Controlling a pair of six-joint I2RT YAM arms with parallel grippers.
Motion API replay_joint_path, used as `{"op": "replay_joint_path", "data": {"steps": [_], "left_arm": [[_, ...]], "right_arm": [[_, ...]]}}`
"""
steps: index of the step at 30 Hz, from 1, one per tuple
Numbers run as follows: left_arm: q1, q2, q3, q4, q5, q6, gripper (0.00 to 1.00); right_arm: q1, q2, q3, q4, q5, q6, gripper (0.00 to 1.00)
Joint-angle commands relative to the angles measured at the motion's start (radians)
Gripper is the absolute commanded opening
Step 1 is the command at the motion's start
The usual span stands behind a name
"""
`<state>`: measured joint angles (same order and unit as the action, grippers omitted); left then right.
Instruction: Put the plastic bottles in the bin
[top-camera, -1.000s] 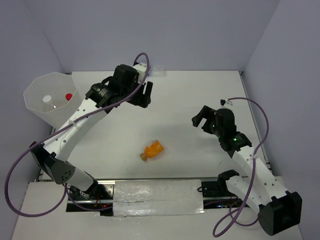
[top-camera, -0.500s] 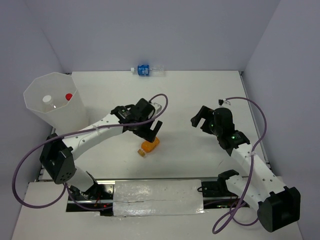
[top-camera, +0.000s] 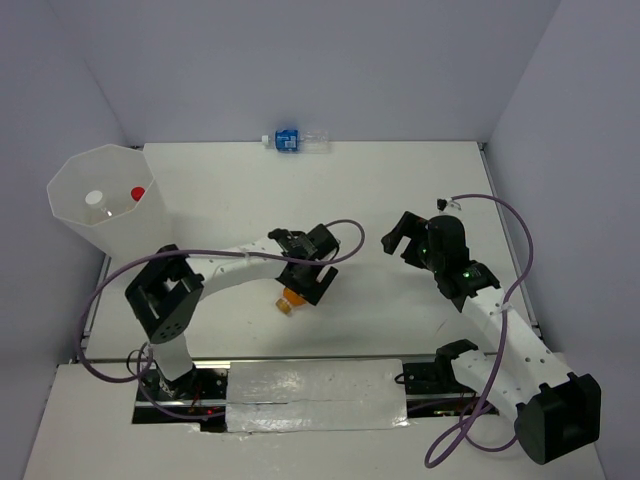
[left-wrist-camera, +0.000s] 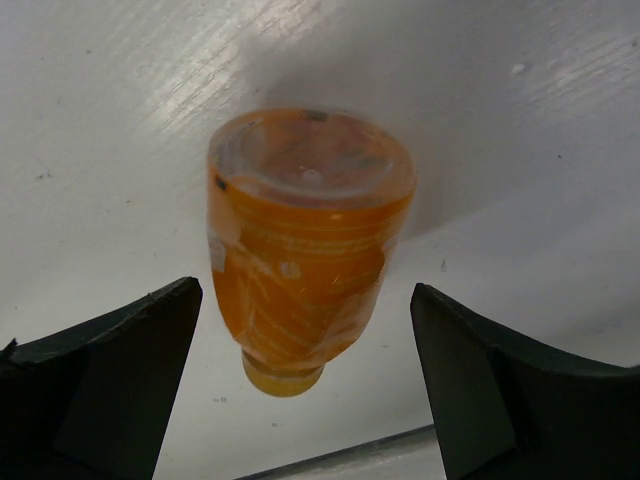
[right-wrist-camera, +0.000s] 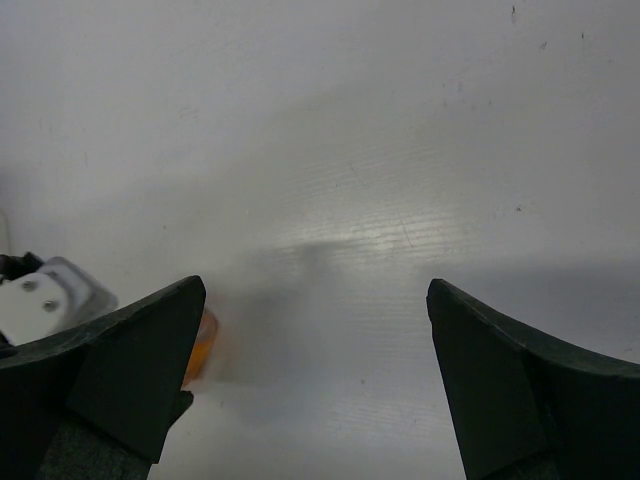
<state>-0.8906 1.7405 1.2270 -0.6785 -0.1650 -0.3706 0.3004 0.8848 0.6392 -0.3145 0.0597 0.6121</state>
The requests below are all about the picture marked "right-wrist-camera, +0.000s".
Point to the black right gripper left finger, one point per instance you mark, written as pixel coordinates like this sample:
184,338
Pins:
96,401

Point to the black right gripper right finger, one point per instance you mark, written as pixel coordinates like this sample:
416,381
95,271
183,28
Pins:
527,405

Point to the orange juice bottle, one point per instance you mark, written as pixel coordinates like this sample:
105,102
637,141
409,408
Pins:
202,348

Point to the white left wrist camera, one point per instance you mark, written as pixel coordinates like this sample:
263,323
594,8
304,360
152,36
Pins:
59,295

